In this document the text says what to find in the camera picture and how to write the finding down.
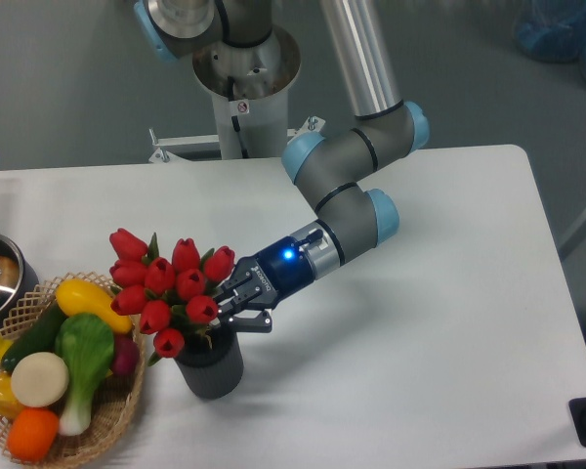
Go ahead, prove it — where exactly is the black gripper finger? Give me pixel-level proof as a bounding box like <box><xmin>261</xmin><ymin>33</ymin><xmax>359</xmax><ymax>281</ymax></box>
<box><xmin>212</xmin><ymin>310</ymin><xmax>272</xmax><ymax>333</ymax></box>
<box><xmin>212</xmin><ymin>277</ymin><xmax>249</xmax><ymax>305</ymax></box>

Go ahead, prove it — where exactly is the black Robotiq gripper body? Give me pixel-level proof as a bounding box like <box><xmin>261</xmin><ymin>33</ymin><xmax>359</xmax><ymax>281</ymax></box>
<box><xmin>217</xmin><ymin>235</ymin><xmax>317</xmax><ymax>316</ymax></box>

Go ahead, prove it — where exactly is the red tulip bouquet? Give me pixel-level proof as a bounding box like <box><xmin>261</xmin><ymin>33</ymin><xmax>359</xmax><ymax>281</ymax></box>
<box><xmin>109</xmin><ymin>228</ymin><xmax>235</xmax><ymax>365</ymax></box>

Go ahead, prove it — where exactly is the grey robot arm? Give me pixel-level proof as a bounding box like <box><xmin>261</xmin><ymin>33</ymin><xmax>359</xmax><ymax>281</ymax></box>
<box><xmin>134</xmin><ymin>1</ymin><xmax>429</xmax><ymax>332</ymax></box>

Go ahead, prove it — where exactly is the dark grey ribbed vase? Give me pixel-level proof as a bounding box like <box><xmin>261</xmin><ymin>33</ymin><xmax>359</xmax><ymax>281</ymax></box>
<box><xmin>175</xmin><ymin>326</ymin><xmax>244</xmax><ymax>400</ymax></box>

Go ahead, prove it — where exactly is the purple red radish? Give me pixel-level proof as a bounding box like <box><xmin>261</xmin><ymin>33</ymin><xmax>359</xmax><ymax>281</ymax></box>
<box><xmin>110</xmin><ymin>335</ymin><xmax>140</xmax><ymax>376</ymax></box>

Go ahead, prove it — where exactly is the woven wicker basket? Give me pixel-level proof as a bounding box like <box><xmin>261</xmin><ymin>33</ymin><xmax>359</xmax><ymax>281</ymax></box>
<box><xmin>0</xmin><ymin>273</ymin><xmax>146</xmax><ymax>468</ymax></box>

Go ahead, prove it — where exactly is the green bok choy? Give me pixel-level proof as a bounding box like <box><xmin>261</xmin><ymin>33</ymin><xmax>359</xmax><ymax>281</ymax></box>
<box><xmin>55</xmin><ymin>313</ymin><xmax>114</xmax><ymax>437</ymax></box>

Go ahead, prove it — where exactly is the yellow squash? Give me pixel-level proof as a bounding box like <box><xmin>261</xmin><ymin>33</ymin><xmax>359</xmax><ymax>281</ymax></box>
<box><xmin>55</xmin><ymin>278</ymin><xmax>133</xmax><ymax>334</ymax></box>

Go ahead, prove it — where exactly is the dark green cucumber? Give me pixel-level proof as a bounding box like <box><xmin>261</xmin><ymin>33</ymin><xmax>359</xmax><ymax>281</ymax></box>
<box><xmin>0</xmin><ymin>302</ymin><xmax>67</xmax><ymax>373</ymax></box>

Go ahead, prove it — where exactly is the round beige bun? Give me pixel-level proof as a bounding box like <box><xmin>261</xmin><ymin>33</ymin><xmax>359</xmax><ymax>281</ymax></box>
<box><xmin>11</xmin><ymin>352</ymin><xmax>69</xmax><ymax>407</ymax></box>

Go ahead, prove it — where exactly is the orange fruit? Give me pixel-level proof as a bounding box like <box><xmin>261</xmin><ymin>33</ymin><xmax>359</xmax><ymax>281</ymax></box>
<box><xmin>6</xmin><ymin>407</ymin><xmax>59</xmax><ymax>462</ymax></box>

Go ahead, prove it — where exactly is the yellow bell pepper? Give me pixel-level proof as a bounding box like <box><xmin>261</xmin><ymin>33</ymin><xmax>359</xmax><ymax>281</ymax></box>
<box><xmin>0</xmin><ymin>371</ymin><xmax>24</xmax><ymax>420</ymax></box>

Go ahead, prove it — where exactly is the blue plastic bag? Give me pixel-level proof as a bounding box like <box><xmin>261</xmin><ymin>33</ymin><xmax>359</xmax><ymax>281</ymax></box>
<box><xmin>512</xmin><ymin>1</ymin><xmax>586</xmax><ymax>81</ymax></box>

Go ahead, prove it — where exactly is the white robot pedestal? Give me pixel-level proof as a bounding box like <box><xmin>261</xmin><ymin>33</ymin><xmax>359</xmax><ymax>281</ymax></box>
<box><xmin>149</xmin><ymin>25</ymin><xmax>325</xmax><ymax>162</ymax></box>

